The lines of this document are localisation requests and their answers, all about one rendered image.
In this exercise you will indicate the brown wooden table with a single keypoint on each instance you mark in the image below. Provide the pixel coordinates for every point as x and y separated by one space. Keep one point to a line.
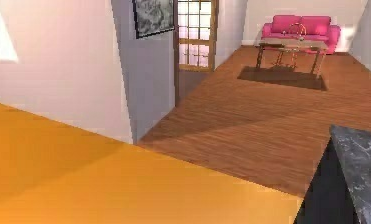
293 43

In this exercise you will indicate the wooden glazed door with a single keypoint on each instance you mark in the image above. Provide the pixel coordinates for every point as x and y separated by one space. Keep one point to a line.
195 33

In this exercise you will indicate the pink sofa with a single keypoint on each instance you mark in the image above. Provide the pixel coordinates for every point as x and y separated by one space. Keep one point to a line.
314 25

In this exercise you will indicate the wooden chair with round back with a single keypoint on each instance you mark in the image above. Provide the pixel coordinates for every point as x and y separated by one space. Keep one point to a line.
297 30

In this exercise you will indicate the dark marble top counter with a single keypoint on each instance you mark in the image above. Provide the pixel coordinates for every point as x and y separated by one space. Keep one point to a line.
356 166

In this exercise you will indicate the black framed grey picture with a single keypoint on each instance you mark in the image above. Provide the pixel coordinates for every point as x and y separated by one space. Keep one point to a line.
153 15

